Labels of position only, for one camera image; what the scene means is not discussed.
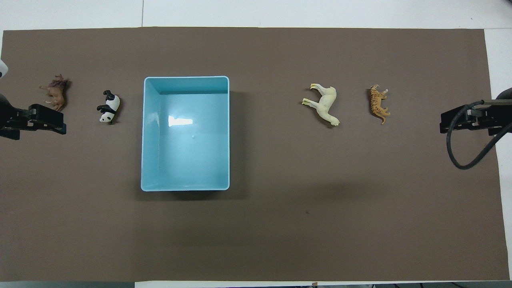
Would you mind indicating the orange striped tiger toy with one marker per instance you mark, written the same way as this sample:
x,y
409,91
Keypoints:
x,y
376,103

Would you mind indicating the black and white panda toy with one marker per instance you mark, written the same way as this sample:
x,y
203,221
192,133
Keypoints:
x,y
112,104

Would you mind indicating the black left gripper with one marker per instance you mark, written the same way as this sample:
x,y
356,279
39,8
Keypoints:
x,y
10,120

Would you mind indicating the light blue storage box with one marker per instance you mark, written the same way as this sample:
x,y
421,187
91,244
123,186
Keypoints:
x,y
188,156

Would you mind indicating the brown table mat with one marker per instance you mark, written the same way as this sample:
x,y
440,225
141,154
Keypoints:
x,y
304,224

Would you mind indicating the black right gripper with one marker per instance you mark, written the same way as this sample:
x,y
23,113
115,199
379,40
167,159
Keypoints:
x,y
496,116

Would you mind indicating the cream white horse toy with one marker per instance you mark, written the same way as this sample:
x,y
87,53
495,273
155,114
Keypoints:
x,y
326,103

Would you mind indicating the brown lion toy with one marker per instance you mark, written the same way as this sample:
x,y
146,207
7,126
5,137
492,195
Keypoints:
x,y
56,92

